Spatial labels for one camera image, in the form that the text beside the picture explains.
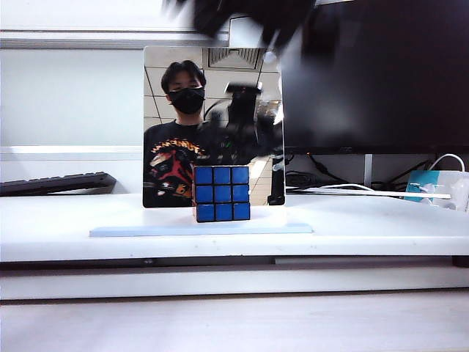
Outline black keyboard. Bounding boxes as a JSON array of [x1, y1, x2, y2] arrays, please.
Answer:
[[0, 170, 118, 197]]

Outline thick white cable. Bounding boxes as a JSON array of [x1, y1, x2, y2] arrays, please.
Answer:
[[433, 153, 467, 174]]

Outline black computer monitor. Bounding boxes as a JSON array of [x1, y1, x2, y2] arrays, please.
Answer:
[[281, 0, 469, 155]]

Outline pale flat base board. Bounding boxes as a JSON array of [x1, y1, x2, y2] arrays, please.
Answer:
[[89, 221, 316, 239]]

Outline black cable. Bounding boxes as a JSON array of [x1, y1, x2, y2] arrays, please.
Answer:
[[372, 158, 436, 188], [285, 153, 364, 188]]

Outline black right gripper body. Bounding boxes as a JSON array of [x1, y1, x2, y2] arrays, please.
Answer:
[[162, 0, 317, 51]]

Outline Rubik's cube with black frame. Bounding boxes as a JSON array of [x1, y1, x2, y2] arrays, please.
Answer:
[[192, 165, 252, 224]]

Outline white flat monitor base plate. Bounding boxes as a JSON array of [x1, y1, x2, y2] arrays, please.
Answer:
[[285, 186, 452, 201]]

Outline clear plastic pushpin box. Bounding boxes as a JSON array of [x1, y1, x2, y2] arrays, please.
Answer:
[[402, 169, 469, 213]]

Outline square frameless standing mirror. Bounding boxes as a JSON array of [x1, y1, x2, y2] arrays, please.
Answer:
[[142, 45, 287, 209]]

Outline grey monitor stand post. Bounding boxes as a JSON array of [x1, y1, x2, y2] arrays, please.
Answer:
[[363, 153, 374, 188]]

